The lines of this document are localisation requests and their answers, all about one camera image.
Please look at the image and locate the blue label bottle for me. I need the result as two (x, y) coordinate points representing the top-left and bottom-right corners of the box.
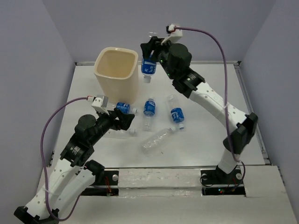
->
(141, 51), (157, 84)
(166, 95), (185, 130)
(143, 97), (156, 131)
(116, 102), (137, 114)

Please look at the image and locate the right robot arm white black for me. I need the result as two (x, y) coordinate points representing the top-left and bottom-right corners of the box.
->
(140, 36), (258, 183)

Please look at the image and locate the clear bottle lying left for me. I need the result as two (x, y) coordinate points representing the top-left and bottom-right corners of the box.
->
(104, 129), (137, 139)

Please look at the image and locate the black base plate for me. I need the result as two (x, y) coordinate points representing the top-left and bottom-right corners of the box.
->
(81, 170), (119, 196)
(199, 168), (246, 196)

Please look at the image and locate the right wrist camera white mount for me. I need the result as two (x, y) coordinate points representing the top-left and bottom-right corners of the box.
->
(161, 23), (183, 45)

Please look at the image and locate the cream plastic bin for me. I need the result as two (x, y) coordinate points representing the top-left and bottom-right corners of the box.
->
(93, 47), (139, 104)

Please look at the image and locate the clear bottle without label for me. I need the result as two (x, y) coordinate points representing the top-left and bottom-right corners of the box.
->
(141, 126), (177, 154)

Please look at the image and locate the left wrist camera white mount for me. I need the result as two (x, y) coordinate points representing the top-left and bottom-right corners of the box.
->
(87, 95), (109, 114)

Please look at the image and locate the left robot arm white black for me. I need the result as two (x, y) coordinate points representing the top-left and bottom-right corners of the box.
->
(14, 109), (135, 224)

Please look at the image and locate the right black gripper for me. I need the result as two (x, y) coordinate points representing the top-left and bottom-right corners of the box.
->
(141, 35), (177, 80)

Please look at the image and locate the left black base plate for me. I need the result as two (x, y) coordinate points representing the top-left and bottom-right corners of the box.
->
(81, 170), (119, 196)

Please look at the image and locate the aluminium table edge frame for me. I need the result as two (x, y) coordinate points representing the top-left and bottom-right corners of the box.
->
(74, 60), (273, 165)

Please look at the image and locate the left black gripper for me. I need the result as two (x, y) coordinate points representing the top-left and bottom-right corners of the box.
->
(90, 106), (135, 145)

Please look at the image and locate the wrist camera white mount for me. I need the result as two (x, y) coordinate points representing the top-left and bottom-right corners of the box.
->
(161, 23), (183, 45)
(87, 95), (109, 114)

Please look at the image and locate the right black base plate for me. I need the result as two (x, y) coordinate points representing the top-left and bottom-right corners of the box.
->
(199, 168), (246, 196)

